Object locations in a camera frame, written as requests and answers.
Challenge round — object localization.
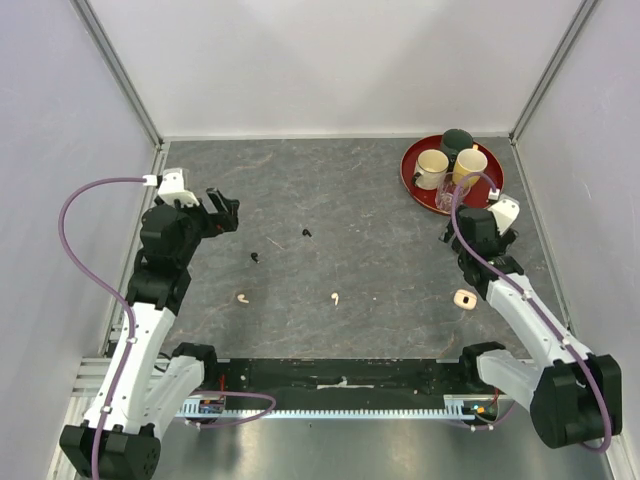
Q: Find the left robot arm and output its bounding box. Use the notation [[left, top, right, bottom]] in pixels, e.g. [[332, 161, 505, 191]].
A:
[[59, 188, 240, 479]]

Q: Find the white earbud charging case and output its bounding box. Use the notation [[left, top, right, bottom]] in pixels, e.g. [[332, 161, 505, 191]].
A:
[[453, 289, 478, 311]]

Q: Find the white cable duct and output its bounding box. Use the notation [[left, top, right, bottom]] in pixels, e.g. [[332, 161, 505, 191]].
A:
[[174, 396, 499, 421]]

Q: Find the yellow mug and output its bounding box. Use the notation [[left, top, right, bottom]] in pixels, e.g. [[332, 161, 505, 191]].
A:
[[452, 148, 488, 187]]

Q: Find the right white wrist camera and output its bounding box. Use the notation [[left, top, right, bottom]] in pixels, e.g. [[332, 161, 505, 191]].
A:
[[488, 196, 520, 235]]

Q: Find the clear drinking glass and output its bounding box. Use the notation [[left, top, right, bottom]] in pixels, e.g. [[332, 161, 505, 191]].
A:
[[435, 179, 457, 214]]

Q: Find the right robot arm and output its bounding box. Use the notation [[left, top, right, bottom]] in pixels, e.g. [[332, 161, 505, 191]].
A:
[[441, 205, 622, 453]]

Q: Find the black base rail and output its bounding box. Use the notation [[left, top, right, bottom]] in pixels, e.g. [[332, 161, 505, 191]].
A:
[[217, 358, 496, 397]]

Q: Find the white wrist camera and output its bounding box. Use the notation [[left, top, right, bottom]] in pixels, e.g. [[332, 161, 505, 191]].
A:
[[158, 168, 200, 208], [488, 196, 520, 235]]

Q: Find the red round tray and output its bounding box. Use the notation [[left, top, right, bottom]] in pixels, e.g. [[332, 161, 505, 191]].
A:
[[400, 134, 504, 215]]

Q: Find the dark green mug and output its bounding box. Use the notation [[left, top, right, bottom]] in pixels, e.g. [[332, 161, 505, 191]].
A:
[[439, 129, 474, 161]]

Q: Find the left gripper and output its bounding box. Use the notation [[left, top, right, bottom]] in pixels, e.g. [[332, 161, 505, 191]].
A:
[[168, 188, 238, 266]]

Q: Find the white mug black handle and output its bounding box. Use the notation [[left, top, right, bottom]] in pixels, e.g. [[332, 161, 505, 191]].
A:
[[411, 149, 449, 191]]

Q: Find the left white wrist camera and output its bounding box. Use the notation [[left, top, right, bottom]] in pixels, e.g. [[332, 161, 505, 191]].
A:
[[158, 168, 200, 208]]

